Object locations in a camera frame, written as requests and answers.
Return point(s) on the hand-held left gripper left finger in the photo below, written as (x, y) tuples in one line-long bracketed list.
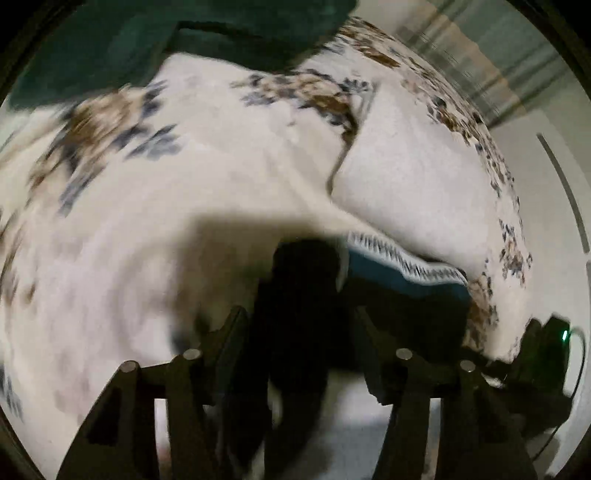
[(231, 350)]

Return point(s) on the striped knit sweater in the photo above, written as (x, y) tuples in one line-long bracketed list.
[(304, 300)]

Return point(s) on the floral bed blanket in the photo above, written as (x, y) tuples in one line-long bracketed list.
[(115, 230)]

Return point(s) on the grey green curtain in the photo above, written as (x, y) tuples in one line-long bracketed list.
[(485, 50)]

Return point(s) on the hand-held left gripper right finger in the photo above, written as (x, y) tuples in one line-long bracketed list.
[(376, 360)]

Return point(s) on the white folded cloth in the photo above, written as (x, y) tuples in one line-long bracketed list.
[(415, 184)]

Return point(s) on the dark green plush blanket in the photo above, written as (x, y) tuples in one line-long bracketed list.
[(161, 41)]

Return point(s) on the white bed headboard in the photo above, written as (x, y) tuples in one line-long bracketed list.
[(549, 194)]

